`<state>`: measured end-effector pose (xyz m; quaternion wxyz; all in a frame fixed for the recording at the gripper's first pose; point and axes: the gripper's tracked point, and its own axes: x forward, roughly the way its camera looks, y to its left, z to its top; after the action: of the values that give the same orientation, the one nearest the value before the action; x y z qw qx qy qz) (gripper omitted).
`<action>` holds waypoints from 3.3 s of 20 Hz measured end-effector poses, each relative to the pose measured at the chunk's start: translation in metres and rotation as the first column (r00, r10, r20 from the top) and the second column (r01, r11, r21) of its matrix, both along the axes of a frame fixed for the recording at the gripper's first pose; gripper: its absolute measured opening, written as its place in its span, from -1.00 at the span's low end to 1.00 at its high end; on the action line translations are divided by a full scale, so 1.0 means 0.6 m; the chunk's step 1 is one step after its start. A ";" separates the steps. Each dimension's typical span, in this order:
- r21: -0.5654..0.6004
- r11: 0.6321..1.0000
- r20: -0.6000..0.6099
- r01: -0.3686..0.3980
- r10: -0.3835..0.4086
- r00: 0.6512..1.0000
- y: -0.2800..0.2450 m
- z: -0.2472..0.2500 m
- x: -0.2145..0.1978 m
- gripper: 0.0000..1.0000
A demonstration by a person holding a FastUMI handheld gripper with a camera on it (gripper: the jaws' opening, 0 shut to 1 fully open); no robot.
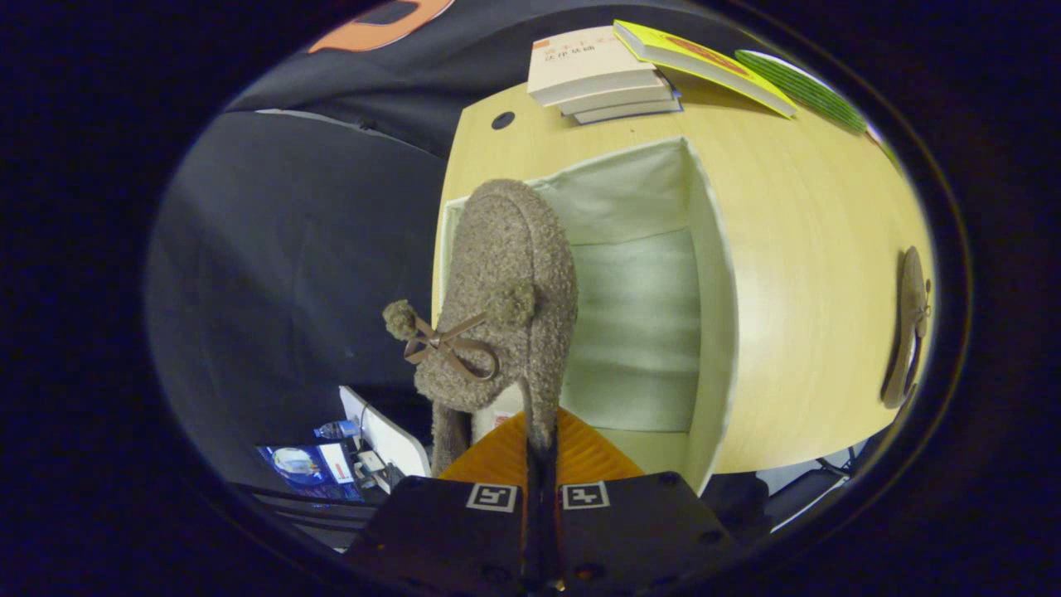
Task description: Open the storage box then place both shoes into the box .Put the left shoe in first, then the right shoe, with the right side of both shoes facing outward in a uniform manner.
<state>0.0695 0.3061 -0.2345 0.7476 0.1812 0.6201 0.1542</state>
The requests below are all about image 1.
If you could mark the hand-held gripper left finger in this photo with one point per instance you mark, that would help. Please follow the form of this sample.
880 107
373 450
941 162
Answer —
531 514

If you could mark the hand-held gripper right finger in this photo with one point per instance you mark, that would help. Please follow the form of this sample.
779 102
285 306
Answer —
553 514

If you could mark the pale green fabric storage box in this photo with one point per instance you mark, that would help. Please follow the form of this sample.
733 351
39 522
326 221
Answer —
638 315

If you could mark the brown fuzzy shoe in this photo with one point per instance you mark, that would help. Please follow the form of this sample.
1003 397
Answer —
908 332
506 265

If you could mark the white flat panel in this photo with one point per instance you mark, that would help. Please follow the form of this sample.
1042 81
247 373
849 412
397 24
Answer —
390 435

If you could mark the clear water bottle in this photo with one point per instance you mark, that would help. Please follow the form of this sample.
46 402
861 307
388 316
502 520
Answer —
336 429

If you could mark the blue printed package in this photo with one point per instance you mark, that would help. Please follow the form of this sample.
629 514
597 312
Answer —
302 464

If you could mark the thin blue-edged book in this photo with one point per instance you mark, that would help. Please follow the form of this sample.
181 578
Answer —
638 114

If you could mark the thin white book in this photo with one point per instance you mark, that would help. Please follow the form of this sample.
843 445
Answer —
630 100

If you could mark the beige book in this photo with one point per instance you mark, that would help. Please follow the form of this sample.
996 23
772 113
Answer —
580 66

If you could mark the yellow book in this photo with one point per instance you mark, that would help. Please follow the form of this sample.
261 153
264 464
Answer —
704 62

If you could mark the watermelon slice plush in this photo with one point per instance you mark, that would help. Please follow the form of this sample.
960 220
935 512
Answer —
796 87

